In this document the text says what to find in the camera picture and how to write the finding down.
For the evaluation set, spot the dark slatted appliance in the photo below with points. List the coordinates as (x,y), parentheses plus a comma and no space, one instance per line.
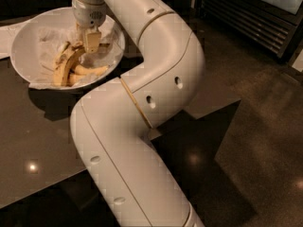
(275,24)

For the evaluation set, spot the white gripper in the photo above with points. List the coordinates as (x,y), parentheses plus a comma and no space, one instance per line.
(87,16)

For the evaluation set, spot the yellow banana peel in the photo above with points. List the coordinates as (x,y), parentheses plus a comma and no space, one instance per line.
(67,68)

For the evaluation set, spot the white paper sheet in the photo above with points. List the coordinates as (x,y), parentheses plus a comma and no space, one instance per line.
(8,31)

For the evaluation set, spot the white paper liner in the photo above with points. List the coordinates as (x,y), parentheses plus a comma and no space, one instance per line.
(50,44)

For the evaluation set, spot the grey table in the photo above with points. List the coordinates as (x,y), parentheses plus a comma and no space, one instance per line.
(43,182)

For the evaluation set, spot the white bowl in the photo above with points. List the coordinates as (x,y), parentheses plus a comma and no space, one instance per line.
(24,50)

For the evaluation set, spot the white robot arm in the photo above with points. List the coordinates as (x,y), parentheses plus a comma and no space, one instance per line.
(110,124)

